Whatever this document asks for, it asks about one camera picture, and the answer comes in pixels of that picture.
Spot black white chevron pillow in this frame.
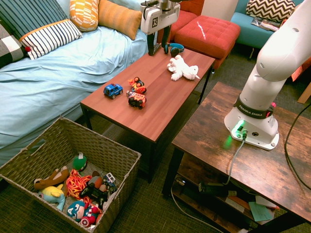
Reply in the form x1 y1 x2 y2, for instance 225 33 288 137
245 0 296 24

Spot brown stuffed dog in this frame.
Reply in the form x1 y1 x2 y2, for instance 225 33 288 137
33 166 69 190

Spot red toy fire truck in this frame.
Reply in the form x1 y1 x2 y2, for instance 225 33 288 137
128 92 147 110

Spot green paper note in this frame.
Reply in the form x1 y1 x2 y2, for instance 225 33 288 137
248 201 273 222

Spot gray base cable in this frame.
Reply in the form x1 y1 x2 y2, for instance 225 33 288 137
223 131 248 185

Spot black white checkered pillow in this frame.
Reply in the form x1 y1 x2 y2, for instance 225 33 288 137
0 23 32 69

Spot red armchair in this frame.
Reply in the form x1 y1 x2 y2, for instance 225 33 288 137
157 0 205 44

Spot orange toy car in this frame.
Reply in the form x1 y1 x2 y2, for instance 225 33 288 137
127 76 147 94

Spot rustic dark wood table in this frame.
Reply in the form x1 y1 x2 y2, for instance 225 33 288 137
161 81 311 233

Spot white navy striped pillow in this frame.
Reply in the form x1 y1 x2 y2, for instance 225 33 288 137
19 19 83 60

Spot white stuffed toy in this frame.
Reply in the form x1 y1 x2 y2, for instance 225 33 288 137
166 54 201 82

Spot yellow white patterned pillow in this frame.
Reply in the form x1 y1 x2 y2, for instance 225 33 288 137
69 0 100 33

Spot blue toy car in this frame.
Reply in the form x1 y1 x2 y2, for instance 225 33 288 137
103 83 123 100

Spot magazines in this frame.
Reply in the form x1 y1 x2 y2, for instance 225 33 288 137
250 16 283 32

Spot yellow and blue plush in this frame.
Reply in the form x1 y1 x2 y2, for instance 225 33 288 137
38 184 66 212

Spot red tufted ottoman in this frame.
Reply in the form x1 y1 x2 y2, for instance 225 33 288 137
174 15 241 70

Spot reddish wood coffee table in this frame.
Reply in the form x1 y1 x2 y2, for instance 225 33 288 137
80 47 216 184

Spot blue and black headphones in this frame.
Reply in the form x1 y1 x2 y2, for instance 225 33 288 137
164 43 185 58

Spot light blue sofa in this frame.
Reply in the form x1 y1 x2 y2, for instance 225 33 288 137
0 0 149 167

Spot teal sofa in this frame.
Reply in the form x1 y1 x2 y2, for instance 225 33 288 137
230 0 306 50

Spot orange flame pattern cloth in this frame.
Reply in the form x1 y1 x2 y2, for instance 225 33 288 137
64 169 93 202

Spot blue striped large pillow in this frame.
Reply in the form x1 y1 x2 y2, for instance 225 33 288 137
0 0 70 41

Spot Captain America plush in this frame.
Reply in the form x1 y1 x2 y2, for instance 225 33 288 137
67 200 103 228

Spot black game controller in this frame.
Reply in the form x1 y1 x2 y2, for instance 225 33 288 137
79 183 109 203

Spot woven wicker basket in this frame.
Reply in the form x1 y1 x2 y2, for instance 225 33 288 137
0 116 142 233

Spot white floor cable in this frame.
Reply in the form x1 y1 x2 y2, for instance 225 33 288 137
170 183 225 233

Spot orange ribbed pillow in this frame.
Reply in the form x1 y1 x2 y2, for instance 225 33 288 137
98 0 143 41

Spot green round plush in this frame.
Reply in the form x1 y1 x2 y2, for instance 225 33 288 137
72 152 87 172

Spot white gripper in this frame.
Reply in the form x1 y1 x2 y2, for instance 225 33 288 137
140 0 181 57

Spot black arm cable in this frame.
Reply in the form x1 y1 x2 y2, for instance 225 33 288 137
284 103 311 191

